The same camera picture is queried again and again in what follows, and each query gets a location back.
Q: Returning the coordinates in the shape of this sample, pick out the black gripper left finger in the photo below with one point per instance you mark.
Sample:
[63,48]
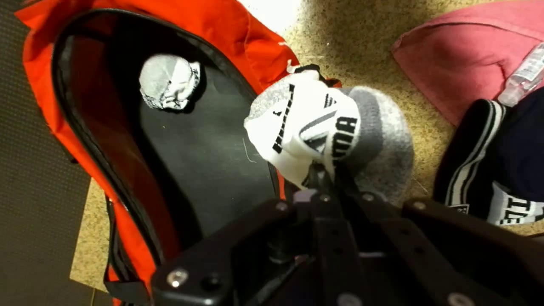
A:
[255,261]

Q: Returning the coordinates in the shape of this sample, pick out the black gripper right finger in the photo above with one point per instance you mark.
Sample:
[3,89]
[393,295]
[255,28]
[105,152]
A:
[430,255]

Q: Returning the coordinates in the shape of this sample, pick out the white grey printed sock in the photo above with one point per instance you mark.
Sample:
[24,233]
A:
[294,119]

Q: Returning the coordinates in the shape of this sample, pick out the red duffel bag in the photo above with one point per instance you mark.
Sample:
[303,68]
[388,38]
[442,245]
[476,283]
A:
[192,159]

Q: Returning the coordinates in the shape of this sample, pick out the navy white-striped garment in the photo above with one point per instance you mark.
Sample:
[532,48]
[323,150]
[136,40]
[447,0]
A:
[510,164]

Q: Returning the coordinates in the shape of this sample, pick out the pink cloth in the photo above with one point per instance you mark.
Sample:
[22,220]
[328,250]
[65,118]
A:
[459,62]

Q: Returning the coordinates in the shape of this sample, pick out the white crumpled ball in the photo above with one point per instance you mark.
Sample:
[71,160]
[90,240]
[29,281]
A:
[170,82]

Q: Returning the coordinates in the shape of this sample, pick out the clear plastic bottle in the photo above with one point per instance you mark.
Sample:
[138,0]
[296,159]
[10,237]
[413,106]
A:
[527,74]

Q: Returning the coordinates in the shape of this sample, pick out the grey chair cushion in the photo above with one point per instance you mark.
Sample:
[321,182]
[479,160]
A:
[34,170]

